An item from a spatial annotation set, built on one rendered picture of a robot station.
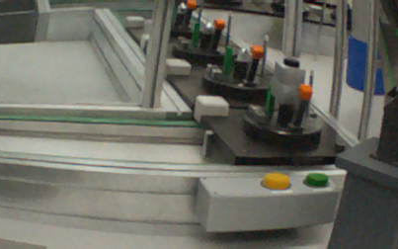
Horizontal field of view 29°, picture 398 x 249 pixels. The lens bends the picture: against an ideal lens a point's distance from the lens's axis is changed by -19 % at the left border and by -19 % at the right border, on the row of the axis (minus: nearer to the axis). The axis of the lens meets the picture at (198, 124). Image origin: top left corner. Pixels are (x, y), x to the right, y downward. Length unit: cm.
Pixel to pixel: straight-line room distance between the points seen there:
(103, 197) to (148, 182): 7
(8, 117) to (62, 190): 29
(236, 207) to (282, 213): 8
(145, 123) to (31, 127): 22
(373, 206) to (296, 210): 20
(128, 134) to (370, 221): 58
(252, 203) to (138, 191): 16
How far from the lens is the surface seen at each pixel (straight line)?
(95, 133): 152
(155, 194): 128
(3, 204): 127
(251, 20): 269
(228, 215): 125
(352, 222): 115
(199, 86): 171
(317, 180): 130
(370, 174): 110
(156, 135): 154
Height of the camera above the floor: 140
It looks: 17 degrees down
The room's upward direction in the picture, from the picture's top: 7 degrees clockwise
